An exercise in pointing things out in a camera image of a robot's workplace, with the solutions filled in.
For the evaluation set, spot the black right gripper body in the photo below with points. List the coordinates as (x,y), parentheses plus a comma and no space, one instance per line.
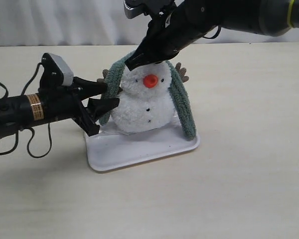
(190,21)

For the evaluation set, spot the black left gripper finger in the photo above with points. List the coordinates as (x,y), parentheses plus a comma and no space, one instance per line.
(85,89)
(99,107)

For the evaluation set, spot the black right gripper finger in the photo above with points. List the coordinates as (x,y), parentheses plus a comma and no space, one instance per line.
(148,52)

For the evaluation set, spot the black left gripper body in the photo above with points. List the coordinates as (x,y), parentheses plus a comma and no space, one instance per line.
(60,103)

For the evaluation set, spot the green knitted scarf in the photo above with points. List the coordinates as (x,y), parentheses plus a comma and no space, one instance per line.
(184,109)

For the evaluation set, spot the white plastic tray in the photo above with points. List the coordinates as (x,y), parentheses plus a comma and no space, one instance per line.
(111,152)

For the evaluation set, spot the white plush snowman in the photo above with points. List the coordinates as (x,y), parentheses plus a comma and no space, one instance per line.
(147,102)

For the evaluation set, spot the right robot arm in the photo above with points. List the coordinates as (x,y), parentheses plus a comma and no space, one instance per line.
(263,17)

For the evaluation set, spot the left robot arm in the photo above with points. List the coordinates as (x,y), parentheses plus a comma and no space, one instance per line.
(24,112)

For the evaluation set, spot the white curtain backdrop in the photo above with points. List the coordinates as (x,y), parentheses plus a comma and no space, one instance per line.
(69,22)

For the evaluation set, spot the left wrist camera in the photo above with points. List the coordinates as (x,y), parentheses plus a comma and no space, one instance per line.
(56,71)

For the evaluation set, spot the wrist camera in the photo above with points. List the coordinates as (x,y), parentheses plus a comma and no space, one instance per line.
(134,8)
(56,71)

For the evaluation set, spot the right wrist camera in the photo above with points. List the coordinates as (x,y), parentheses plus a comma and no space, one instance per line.
(134,8)

